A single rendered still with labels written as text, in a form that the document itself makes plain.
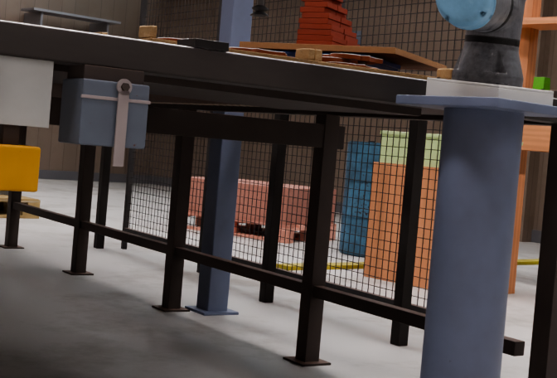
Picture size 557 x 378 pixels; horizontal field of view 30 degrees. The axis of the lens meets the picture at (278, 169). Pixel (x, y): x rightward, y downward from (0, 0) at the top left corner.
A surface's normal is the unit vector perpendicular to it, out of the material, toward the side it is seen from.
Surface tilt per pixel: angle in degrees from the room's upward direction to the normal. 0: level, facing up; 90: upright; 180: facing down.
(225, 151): 90
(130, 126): 90
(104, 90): 90
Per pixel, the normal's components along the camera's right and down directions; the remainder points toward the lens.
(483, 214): 0.01, 0.03
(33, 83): 0.55, 0.07
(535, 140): -0.73, -0.04
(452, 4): -0.51, 0.15
